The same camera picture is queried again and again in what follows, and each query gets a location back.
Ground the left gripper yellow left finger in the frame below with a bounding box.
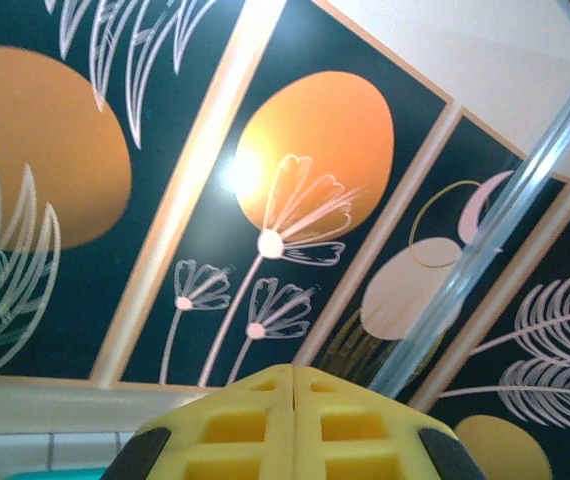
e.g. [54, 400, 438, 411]
[100, 363, 295, 480]

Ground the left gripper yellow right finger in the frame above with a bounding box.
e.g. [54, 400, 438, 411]
[292, 363, 490, 480]

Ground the teal plastic basket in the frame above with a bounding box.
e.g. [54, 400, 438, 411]
[12, 467, 109, 480]

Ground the aluminium frame post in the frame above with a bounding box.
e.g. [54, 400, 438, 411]
[367, 64, 570, 404]

